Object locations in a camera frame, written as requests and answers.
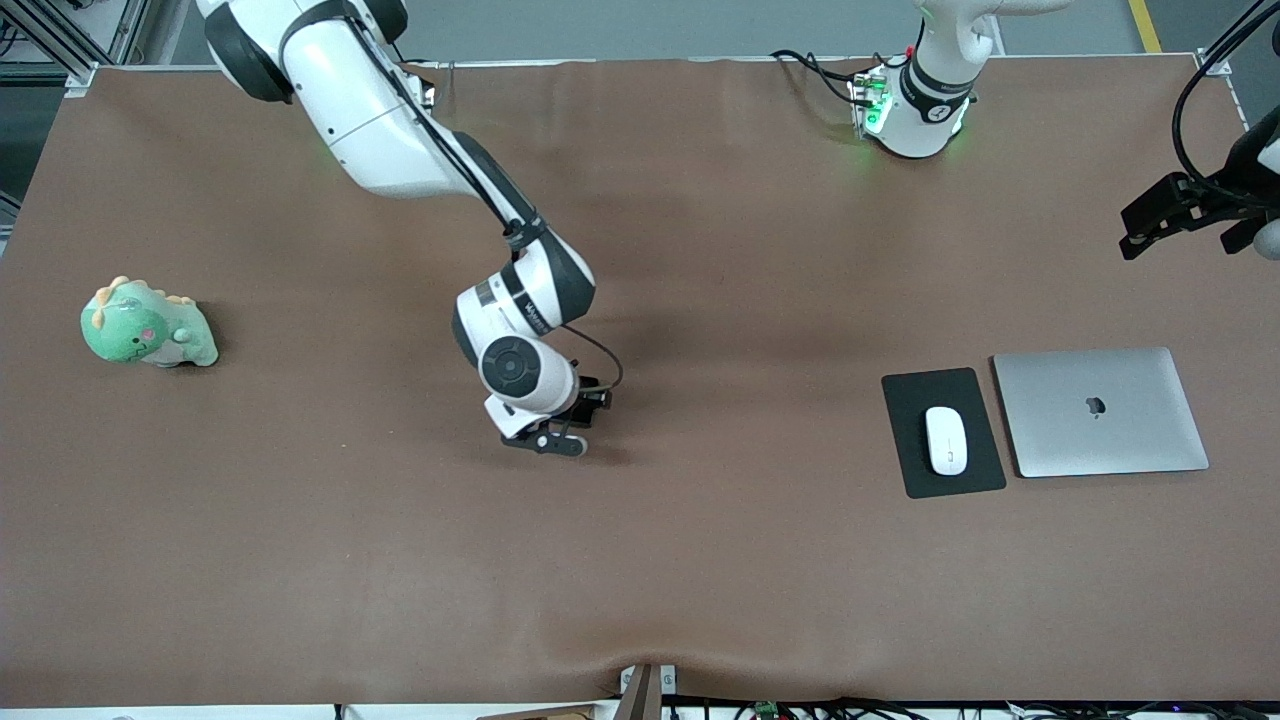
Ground white computer mouse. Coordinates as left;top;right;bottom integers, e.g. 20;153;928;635
924;405;969;477

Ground black mouse pad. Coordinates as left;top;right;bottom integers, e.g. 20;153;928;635
881;367;1008;500

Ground brown table cover sheet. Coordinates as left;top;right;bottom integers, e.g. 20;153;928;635
0;57;1280;707

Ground silver laptop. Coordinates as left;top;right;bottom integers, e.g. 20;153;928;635
992;347;1211;479

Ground brown cardboard piece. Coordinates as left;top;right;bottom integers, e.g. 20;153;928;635
475;703;623;720

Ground green dinosaur plush toy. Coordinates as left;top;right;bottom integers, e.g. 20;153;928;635
80;276;220;369

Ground grey bracket with brown post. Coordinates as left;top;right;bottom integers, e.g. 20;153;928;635
618;663;679;720

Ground black left arm base cables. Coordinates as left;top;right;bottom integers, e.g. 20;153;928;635
770;48;906;111

